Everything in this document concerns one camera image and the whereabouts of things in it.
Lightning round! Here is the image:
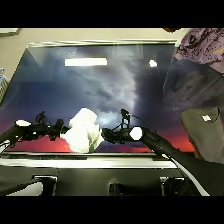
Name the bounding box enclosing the silver frame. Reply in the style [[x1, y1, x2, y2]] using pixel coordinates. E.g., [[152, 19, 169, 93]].
[[0, 152, 188, 197]]

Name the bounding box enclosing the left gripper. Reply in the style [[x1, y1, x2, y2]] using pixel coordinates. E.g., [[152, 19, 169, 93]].
[[45, 118, 70, 141]]

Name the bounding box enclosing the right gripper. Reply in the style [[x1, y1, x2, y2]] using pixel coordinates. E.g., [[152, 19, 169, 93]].
[[101, 126, 132, 145]]

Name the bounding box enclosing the black cable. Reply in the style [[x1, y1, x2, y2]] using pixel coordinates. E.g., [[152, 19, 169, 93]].
[[131, 114, 158, 135]]

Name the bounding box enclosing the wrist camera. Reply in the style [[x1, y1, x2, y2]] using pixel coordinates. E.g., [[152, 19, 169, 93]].
[[119, 108, 133, 130], [35, 111, 48, 126]]

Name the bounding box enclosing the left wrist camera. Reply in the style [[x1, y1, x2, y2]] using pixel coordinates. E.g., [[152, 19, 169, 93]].
[[35, 111, 48, 126]]

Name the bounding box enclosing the purple patterned garment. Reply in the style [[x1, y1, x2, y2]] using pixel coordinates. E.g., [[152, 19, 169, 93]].
[[174, 27, 224, 75]]

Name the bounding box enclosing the dark grey garment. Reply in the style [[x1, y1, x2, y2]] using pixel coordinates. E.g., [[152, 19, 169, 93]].
[[162, 54, 224, 115]]

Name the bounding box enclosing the white garment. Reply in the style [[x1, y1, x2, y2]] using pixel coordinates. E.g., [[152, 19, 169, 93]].
[[60, 107, 105, 155]]

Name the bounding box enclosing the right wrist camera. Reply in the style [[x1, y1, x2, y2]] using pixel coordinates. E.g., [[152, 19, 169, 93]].
[[119, 108, 133, 130]]

